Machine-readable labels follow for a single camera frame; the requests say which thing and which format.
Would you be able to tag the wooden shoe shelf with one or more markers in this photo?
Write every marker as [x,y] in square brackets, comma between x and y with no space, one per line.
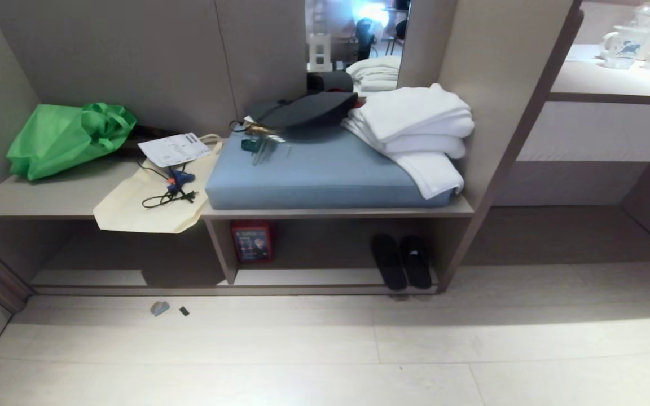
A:
[336,213]

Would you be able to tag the blue seat cushion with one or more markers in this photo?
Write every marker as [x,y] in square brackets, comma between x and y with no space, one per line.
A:
[313,175]

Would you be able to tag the red box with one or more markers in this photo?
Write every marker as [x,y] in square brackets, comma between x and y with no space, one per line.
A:
[252,241]

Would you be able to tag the black slipper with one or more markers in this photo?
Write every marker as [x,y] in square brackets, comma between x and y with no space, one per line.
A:
[417,260]
[389,262]

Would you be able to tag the dark grey cap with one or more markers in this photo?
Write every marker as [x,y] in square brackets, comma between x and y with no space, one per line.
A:
[308,110]

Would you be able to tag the folded white towel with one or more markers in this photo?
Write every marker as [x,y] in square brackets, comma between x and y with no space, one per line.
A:
[432,172]
[432,145]
[415,110]

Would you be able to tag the white paper sheet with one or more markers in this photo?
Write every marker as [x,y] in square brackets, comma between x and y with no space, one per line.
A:
[174,149]

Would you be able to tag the mirror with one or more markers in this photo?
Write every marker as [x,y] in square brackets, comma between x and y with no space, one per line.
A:
[353,45]

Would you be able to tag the cream tote bag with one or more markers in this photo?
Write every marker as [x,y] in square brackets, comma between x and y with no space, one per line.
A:
[133,206]

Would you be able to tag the small grey scrap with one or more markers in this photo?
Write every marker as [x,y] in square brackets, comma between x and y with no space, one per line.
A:
[159,308]

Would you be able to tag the green fabric bag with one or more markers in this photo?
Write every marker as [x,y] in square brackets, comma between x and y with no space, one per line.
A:
[54,141]

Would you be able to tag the white counter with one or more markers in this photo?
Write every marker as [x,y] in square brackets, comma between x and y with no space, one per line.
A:
[601,107]

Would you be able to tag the white printed mug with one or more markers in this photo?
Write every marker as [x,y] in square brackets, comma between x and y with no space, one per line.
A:
[624,48]

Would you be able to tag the clear plastic bottle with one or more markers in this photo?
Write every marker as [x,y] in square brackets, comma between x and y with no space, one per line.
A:
[644,16]

